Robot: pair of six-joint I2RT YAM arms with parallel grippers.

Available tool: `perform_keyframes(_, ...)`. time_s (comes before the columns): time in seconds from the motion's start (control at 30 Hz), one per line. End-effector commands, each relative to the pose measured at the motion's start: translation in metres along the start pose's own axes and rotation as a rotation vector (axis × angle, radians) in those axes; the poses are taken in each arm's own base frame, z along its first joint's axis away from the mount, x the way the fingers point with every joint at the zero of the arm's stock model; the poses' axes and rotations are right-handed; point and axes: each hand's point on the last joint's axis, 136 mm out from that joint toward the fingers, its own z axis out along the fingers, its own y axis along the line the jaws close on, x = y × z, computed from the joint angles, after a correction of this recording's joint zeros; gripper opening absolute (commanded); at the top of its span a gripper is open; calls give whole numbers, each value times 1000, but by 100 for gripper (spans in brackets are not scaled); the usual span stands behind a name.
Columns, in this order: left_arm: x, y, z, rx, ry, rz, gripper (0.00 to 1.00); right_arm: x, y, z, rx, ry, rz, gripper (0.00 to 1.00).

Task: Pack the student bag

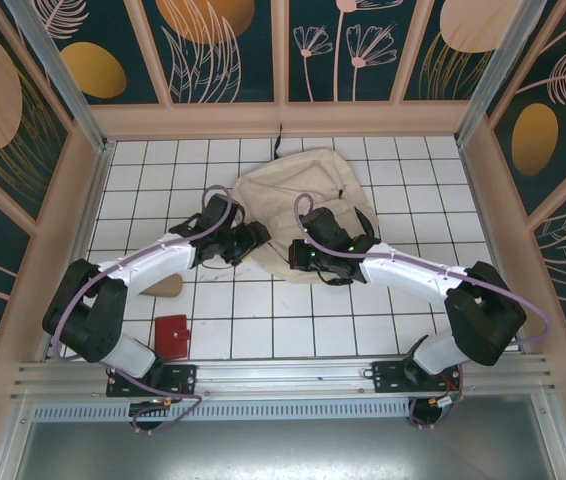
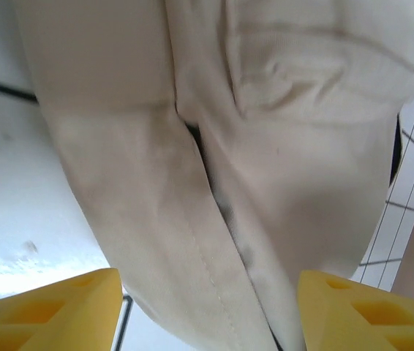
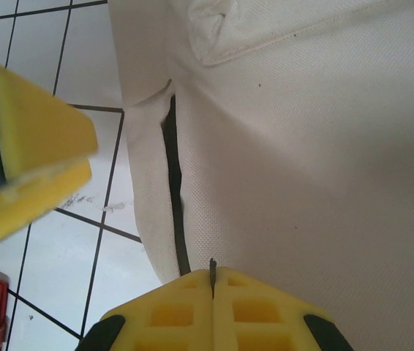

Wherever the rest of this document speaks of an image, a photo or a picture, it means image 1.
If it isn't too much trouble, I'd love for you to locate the small green circuit board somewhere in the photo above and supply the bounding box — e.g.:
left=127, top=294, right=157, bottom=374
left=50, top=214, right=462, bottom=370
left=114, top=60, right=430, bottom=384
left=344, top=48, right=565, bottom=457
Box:
left=432, top=392, right=464, bottom=416

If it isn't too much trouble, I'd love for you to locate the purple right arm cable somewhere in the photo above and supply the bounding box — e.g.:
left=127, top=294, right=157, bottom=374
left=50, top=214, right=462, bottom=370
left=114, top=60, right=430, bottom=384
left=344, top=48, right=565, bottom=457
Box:
left=295, top=194, right=552, bottom=430

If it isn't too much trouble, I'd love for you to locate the aluminium mounting rail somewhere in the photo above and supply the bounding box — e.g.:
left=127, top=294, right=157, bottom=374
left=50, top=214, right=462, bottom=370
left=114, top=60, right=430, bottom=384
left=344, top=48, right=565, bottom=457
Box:
left=10, top=353, right=558, bottom=402

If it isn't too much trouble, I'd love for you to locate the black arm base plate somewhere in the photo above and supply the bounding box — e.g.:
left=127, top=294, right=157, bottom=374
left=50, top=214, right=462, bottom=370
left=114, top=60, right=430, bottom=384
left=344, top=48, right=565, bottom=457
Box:
left=106, top=363, right=198, bottom=399
left=371, top=360, right=463, bottom=396

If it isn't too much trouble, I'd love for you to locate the tan pencil case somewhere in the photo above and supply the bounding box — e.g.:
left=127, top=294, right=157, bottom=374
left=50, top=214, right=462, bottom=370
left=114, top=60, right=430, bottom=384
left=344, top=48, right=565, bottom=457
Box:
left=140, top=273, right=183, bottom=301

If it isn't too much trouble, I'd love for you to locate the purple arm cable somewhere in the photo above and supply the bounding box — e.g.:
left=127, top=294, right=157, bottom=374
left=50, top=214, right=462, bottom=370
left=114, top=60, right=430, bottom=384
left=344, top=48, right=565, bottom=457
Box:
left=50, top=184, right=244, bottom=435
left=295, top=194, right=552, bottom=430

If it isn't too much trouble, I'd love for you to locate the beige fabric backpack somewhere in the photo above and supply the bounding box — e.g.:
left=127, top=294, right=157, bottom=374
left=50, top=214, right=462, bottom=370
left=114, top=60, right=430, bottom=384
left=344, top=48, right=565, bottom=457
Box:
left=232, top=124, right=379, bottom=286

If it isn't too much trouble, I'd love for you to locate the grey metal panel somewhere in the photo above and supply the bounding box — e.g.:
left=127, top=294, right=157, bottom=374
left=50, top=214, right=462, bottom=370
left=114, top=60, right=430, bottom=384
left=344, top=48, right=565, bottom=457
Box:
left=0, top=418, right=566, bottom=480

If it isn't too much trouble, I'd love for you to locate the grey slotted cable duct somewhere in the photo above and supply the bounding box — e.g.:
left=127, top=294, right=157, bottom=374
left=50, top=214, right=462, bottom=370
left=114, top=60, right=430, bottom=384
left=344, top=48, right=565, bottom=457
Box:
left=30, top=401, right=414, bottom=422

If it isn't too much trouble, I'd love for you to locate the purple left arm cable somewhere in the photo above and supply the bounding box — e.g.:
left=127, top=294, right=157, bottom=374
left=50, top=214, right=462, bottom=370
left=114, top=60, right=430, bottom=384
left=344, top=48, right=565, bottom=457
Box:
left=50, top=184, right=244, bottom=435

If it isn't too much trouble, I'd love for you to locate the aluminium frame post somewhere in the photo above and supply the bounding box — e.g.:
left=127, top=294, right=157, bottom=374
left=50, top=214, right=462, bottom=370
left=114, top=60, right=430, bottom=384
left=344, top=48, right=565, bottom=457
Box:
left=2, top=0, right=114, bottom=154
left=455, top=0, right=560, bottom=144

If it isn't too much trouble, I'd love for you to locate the red wallet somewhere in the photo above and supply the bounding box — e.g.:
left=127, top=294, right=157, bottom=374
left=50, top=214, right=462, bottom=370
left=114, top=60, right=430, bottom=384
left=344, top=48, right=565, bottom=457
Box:
left=155, top=314, right=192, bottom=360

